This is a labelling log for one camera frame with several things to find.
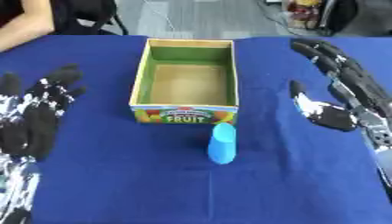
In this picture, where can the person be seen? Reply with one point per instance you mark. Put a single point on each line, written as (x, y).
(23, 20)

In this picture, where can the light blue cylinder block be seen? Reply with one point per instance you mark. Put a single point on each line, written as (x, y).
(222, 143)

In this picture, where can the cardboard box with green inside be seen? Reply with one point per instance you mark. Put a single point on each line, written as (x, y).
(186, 84)

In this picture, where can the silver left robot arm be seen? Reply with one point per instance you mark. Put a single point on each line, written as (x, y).
(15, 189)

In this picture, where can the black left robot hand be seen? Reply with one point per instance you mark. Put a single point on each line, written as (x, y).
(35, 122)

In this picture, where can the black office chair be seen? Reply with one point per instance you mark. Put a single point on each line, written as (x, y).
(86, 16)

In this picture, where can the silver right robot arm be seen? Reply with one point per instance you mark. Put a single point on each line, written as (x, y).
(382, 151)

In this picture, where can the red and yellow bag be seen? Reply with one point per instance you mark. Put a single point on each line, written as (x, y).
(304, 11)

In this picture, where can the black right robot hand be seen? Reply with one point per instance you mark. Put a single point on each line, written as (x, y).
(347, 87)

